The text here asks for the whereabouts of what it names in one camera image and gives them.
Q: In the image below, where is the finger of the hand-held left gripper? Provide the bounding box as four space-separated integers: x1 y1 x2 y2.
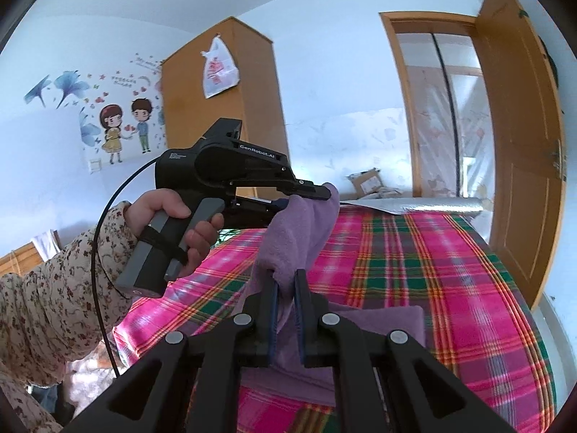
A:
226 179 333 201
233 197 290 227

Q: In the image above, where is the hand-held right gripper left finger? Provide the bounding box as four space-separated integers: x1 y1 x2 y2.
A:
61 271 280 433

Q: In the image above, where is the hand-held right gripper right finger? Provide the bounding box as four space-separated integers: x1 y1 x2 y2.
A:
294 270 517 433

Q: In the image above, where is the purple fleece garment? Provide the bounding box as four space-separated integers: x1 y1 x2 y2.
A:
234 183 427 410

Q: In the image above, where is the person's left forearm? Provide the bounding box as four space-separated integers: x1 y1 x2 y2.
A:
0 201 137 385

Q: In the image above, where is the person's left hand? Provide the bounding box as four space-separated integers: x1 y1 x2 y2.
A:
125 188 225 281

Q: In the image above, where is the wooden wardrobe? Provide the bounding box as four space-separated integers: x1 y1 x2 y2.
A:
160 16 292 205

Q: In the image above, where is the cardboard box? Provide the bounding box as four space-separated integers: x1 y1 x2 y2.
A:
345 167 403 200

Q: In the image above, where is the white plastic bag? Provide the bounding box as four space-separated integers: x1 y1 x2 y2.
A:
199 33 241 100

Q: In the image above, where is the pink plaid bed sheet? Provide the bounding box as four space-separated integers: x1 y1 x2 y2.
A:
113 210 556 433

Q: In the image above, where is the silver foil mat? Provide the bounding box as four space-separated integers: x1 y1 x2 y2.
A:
339 195 486 218

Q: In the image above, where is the clear plastic curtain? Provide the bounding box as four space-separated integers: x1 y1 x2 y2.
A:
396 33 490 198

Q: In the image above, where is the black pole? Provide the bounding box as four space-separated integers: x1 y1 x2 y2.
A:
432 33 466 198

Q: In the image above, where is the wooden door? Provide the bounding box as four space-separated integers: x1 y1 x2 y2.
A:
475 0 567 310

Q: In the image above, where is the person's floral clothing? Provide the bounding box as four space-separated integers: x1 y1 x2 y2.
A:
0 360 65 433

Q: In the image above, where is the cartoon couple wall sticker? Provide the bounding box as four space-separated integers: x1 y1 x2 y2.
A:
24 51 166 166

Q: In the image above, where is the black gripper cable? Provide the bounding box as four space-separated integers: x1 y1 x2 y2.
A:
91 152 168 378

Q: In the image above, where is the wooden door frame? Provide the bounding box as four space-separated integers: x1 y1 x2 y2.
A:
379 10 497 200

